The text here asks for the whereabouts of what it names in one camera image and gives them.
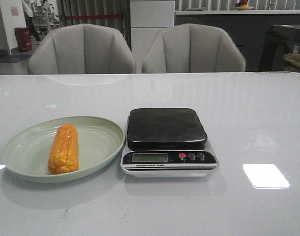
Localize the left grey upholstered chair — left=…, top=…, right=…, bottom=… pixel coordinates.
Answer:
left=27, top=24, right=136, bottom=75

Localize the black silver kitchen scale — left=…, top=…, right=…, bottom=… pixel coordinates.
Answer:
left=120, top=108, right=219, bottom=177

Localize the right grey upholstered chair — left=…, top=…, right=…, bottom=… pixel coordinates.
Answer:
left=142, top=24, right=246, bottom=74

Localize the orange corn cob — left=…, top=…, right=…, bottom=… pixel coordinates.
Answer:
left=48, top=123, right=80, bottom=175

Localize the grey upholstered chair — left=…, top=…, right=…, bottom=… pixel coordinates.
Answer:
left=27, top=24, right=136, bottom=75
left=142, top=24, right=246, bottom=74

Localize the dark grey counter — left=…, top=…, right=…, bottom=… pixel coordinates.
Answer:
left=175, top=10, right=300, bottom=71

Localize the white cabinet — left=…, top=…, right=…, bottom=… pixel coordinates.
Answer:
left=130, top=0, right=175, bottom=73

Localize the fruit bowl on counter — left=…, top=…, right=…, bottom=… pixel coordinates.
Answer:
left=234, top=0, right=254, bottom=10

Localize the light green plate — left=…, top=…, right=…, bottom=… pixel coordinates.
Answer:
left=0, top=116, right=125, bottom=183

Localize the red trash bin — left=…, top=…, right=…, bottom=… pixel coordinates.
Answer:
left=14, top=27, right=32, bottom=52

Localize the person in background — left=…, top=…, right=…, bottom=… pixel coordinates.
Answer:
left=21, top=0, right=41, bottom=44

